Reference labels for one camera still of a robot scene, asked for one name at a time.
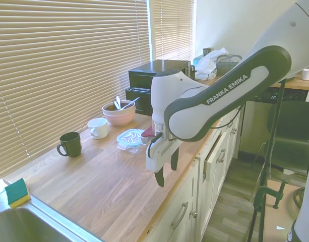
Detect dark mesh basket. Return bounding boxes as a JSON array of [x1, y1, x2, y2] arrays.
[[215, 53, 243, 76]]

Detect black dishwasher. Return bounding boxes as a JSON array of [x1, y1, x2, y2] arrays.
[[239, 87, 309, 155]]

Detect green clamp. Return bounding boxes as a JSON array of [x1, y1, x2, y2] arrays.
[[253, 179, 287, 210]]

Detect red grey wrist camera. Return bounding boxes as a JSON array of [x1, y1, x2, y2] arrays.
[[141, 128, 155, 144]]

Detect teal rimmed clear container lid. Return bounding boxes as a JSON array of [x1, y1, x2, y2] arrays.
[[116, 128, 149, 149]]

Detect pink bowl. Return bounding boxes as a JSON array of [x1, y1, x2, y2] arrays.
[[103, 105, 137, 127]]

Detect black toaster oven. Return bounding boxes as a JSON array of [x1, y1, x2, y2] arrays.
[[125, 59, 191, 116]]

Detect black mug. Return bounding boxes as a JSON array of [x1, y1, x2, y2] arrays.
[[56, 131, 83, 158]]

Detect clear food container base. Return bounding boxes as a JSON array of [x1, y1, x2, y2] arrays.
[[117, 142, 147, 155]]

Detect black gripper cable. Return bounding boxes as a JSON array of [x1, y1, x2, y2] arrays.
[[147, 132, 162, 160]]

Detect green chair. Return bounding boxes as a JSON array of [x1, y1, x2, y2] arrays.
[[266, 100, 309, 175]]

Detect beige bowl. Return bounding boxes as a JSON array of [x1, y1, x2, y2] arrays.
[[102, 99, 137, 117]]

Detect long steel drawer handle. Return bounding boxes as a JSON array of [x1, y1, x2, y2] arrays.
[[171, 201, 189, 230]]

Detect white kitchen cabinet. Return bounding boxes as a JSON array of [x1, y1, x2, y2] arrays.
[[143, 107, 246, 242]]

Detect wide beige window blind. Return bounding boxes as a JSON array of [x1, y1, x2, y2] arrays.
[[0, 0, 152, 180]]

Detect yellow green sponge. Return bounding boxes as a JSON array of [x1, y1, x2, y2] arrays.
[[4, 177, 32, 209]]

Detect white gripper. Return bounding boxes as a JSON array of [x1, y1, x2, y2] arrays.
[[145, 137, 181, 188]]

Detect black camera stand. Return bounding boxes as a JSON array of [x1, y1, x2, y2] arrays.
[[246, 77, 287, 242]]

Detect narrow beige window blind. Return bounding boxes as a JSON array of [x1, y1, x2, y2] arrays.
[[152, 0, 194, 63]]

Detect steel sink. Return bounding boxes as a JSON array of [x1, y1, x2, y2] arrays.
[[0, 195, 105, 242]]

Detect steel cabinet handle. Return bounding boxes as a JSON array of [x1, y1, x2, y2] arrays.
[[215, 148, 226, 164]]

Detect long metal spoon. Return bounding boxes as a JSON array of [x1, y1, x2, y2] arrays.
[[119, 97, 141, 111]]

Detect white plastic bag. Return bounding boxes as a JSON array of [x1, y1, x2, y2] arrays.
[[195, 47, 230, 81]]

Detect white mug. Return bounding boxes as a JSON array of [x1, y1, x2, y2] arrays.
[[87, 117, 109, 140]]

